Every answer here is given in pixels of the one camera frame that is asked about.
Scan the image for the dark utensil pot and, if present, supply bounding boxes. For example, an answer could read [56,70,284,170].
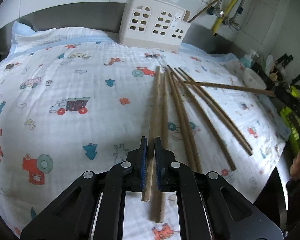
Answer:
[258,54,300,91]

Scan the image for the green plastic basket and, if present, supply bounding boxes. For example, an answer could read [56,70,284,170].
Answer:
[280,86,300,155]

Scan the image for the white utensil holder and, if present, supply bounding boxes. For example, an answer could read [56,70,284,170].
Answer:
[118,0,191,51]

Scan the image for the teal soap dispenser bottle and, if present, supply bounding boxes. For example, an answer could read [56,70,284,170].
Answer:
[240,49,259,68]

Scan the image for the brown wooden chopstick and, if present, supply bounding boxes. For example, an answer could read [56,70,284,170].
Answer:
[174,68,253,156]
[167,65,236,172]
[149,73,168,223]
[141,66,161,202]
[166,70,197,172]
[171,72,202,173]
[188,0,220,23]

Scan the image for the person right hand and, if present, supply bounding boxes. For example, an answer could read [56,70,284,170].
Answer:
[290,151,300,180]

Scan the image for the white ceramic bowl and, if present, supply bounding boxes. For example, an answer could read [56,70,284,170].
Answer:
[243,68,267,90]

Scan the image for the printed white cloth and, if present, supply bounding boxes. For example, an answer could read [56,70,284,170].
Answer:
[0,23,287,237]

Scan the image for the yellow gas hose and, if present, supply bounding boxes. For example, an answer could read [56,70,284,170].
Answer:
[211,0,254,36]

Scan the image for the red handled water valve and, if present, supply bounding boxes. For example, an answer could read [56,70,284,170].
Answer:
[207,6,225,18]

